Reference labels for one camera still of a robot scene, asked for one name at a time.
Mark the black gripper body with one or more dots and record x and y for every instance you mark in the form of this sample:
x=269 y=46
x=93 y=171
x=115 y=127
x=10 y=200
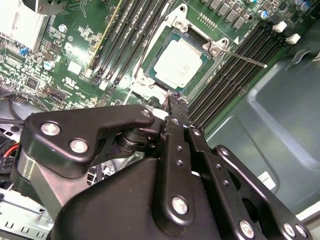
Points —
x=120 y=205

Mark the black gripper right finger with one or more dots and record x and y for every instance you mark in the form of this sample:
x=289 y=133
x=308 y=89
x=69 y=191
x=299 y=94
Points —
x=215 y=175

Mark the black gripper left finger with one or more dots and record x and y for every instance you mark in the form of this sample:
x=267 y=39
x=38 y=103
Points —
x=62 y=137

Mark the metal socket cover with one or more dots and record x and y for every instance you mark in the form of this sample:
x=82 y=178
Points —
x=150 y=92

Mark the silver CPU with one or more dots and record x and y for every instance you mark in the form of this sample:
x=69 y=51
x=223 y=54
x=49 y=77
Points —
x=178 y=62

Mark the metal locking lever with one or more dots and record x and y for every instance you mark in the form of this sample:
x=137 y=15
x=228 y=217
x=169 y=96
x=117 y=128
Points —
x=247 y=59

